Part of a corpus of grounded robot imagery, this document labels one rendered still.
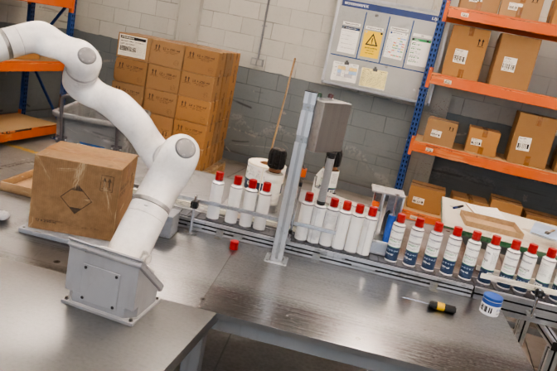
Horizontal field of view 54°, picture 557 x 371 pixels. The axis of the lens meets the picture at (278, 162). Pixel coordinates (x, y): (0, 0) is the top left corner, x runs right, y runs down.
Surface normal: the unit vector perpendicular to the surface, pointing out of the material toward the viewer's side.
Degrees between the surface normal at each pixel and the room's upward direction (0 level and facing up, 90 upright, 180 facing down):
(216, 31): 90
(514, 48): 89
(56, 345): 0
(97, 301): 90
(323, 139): 90
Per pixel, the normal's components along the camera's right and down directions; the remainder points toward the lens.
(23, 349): 0.19, -0.96
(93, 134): 0.02, 0.29
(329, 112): 0.71, 0.29
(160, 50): -0.20, 0.18
